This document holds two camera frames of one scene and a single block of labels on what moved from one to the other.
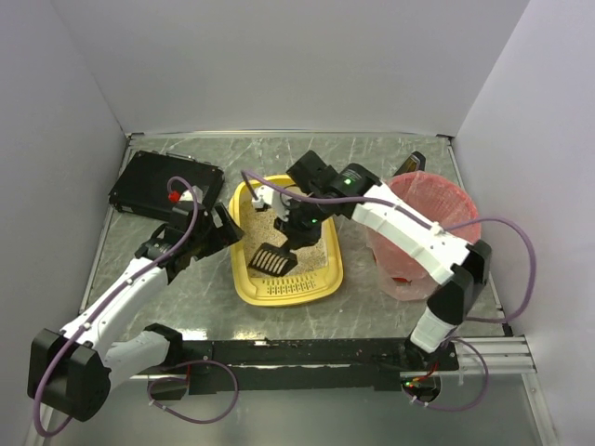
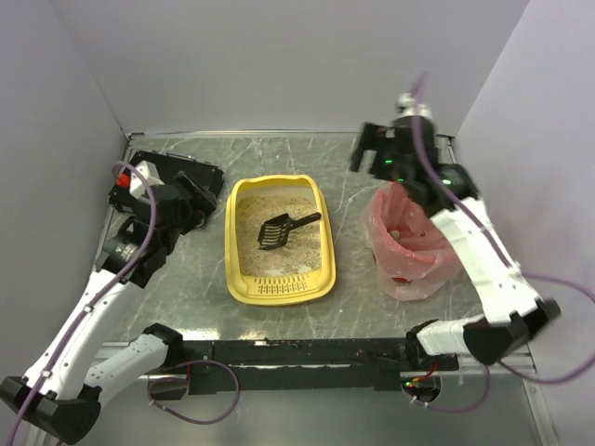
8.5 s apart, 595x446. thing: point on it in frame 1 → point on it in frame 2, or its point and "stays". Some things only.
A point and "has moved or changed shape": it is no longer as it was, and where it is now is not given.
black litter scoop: x=273 y=260 has moved or changed shape
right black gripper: x=296 y=237 → x=372 y=151
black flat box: x=142 y=188 stays
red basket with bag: x=405 y=274 stays
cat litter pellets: x=257 y=229 stays
